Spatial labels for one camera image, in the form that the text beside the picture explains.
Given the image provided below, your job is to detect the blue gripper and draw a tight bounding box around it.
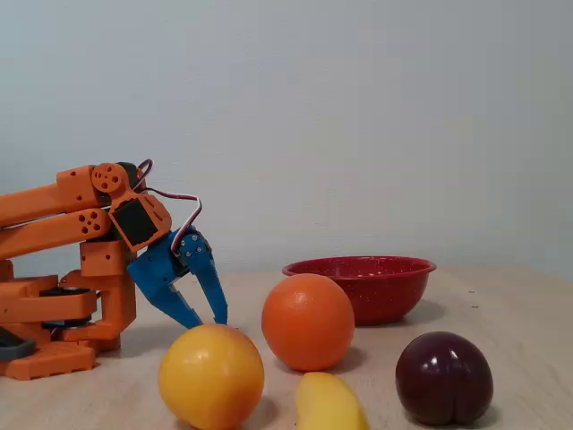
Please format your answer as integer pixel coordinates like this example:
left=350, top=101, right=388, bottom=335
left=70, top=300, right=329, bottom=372
left=127, top=226, right=229, bottom=331

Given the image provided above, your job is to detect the yellow toy banana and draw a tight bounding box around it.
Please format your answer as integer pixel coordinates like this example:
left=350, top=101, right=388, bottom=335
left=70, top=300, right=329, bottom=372
left=294, top=371, right=371, bottom=430

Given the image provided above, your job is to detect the orange robot base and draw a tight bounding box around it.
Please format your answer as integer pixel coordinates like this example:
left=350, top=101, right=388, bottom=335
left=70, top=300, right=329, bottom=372
left=0, top=259, right=122, bottom=382

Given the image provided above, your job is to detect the red speckled bowl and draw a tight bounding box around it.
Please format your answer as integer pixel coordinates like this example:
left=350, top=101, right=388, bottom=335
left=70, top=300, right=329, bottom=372
left=281, top=255, right=438, bottom=327

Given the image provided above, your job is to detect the yellow orange peach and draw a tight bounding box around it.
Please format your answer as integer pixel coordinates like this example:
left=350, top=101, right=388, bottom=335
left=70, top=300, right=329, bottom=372
left=158, top=323, right=266, bottom=430

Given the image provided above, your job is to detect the orange fruit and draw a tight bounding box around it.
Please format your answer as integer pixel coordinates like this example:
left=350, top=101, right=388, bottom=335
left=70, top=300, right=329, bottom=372
left=261, top=272, right=356, bottom=373

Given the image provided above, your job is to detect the dark grey table clamp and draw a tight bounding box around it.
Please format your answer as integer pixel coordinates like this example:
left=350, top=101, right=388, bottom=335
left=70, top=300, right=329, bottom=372
left=0, top=325, right=37, bottom=362

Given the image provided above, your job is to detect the dark purple plum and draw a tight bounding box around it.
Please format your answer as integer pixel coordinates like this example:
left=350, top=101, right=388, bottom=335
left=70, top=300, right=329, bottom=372
left=394, top=331, right=495, bottom=426

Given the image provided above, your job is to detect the red white gripper cable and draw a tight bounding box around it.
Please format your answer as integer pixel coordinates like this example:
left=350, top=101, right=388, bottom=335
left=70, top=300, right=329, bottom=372
left=136, top=159, right=203, bottom=259

